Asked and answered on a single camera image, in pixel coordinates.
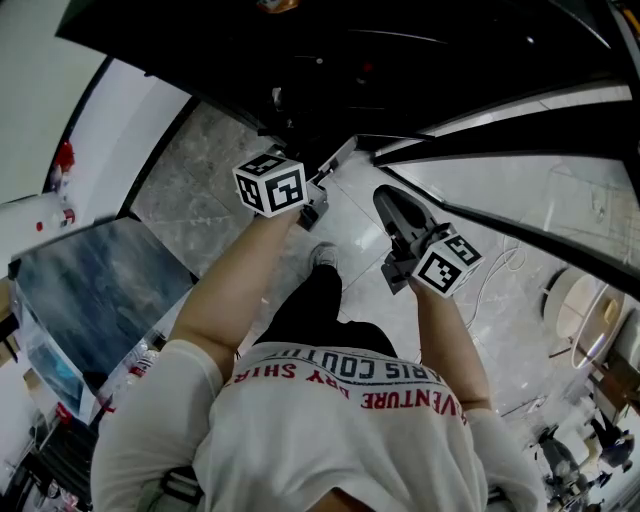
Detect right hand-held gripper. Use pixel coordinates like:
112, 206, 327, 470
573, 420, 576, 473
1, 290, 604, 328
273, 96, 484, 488
372, 184, 486, 300

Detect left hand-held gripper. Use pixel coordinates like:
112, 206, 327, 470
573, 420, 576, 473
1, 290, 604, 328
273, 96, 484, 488
232, 137, 359, 231

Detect black cabinet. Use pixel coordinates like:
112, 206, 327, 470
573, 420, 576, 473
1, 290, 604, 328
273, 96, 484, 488
53, 0, 640, 162

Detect person's right forearm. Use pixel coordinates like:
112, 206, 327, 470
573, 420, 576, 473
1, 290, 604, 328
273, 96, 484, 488
407, 282, 494, 410

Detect person's left forearm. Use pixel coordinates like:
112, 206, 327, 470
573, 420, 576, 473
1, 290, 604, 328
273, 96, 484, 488
169, 209, 301, 362

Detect grey shoe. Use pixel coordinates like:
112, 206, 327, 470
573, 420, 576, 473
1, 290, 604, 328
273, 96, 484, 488
308, 241, 339, 269

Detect black trousers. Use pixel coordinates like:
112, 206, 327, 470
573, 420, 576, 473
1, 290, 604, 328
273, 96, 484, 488
252, 263, 399, 359

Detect round white lidded bin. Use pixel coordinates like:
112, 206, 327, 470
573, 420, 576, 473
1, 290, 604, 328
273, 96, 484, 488
569, 287, 629, 372

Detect white printed shirt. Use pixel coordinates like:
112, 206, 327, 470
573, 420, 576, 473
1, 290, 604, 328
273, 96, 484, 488
89, 339, 549, 512

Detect red small object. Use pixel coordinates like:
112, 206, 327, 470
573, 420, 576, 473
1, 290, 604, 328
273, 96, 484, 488
53, 140, 77, 170

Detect clear acrylic box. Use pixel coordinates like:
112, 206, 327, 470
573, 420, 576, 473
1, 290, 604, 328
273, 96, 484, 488
6, 217, 199, 427

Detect clear water bottle red label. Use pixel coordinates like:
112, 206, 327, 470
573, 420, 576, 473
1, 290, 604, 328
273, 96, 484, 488
124, 344, 162, 389
94, 387, 126, 426

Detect white cable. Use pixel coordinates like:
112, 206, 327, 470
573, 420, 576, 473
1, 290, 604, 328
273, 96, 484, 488
466, 233, 527, 327

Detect black waist strap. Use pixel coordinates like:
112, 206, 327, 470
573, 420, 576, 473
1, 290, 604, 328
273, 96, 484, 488
159, 467, 204, 504

